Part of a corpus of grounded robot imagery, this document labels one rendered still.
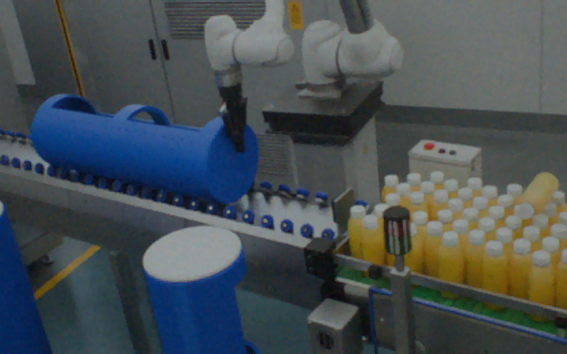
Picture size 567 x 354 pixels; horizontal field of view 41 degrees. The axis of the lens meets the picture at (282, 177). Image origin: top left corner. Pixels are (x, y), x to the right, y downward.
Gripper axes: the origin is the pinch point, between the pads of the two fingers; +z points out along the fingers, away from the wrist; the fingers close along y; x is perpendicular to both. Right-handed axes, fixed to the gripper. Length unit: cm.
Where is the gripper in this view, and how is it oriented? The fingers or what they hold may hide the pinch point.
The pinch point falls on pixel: (239, 141)
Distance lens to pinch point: 250.6
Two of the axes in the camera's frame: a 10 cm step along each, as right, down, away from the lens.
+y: 5.7, -4.3, 7.0
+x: -8.1, -1.6, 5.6
